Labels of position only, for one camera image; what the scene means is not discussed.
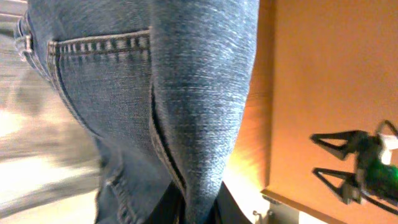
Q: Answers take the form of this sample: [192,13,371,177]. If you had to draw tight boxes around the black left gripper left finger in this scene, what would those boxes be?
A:
[144,182,185,224]

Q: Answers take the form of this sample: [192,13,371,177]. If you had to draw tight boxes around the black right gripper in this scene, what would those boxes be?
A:
[310,130,397,205]

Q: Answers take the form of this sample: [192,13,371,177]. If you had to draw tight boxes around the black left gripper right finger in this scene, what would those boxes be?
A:
[215,182,251,224]

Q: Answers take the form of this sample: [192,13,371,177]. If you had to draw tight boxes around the dark blue jeans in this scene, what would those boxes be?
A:
[14,0,259,224]

